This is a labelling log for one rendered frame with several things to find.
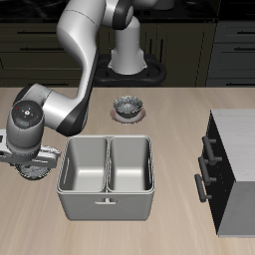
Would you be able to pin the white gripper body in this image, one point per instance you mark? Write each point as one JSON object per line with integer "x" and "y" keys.
{"x": 50, "y": 160}

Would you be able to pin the grey speckled bowl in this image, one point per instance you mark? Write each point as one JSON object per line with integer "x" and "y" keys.
{"x": 33, "y": 173}
{"x": 127, "y": 107}

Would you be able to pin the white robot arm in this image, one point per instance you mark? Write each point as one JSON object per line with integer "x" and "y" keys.
{"x": 78, "y": 50}

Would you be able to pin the white basket with two bins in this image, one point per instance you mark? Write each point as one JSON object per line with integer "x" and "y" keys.
{"x": 106, "y": 205}

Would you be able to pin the pink round plate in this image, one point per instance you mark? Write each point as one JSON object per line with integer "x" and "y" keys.
{"x": 137, "y": 118}

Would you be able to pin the dark kitchen cupboards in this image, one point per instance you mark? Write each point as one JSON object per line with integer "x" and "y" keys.
{"x": 186, "y": 50}

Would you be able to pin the dark wooden cabinet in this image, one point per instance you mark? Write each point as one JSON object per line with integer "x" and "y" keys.
{"x": 232, "y": 146}

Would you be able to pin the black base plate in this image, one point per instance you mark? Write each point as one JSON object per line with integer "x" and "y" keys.
{"x": 156, "y": 71}

